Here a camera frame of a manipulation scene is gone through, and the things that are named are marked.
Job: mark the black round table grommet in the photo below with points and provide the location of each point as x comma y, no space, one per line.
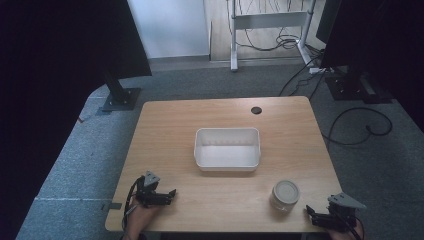
256,110

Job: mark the black curtain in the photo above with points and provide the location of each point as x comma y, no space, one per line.
50,66
383,36

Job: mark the white metal stand frame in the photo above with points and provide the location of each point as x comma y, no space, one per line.
270,20

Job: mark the grey table edge bracket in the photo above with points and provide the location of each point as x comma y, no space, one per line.
112,206

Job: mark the black stand with square base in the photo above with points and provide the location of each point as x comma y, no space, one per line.
120,98

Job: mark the white power strip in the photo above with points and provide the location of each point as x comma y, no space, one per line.
316,70

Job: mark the white plastic bin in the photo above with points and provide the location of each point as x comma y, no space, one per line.
227,156

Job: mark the person's right hand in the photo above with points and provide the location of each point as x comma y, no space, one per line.
343,235

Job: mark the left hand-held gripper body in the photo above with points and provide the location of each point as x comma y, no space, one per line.
148,186

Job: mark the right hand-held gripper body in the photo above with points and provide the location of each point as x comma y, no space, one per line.
343,208

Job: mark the black stand with wide base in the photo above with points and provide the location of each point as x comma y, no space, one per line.
356,88

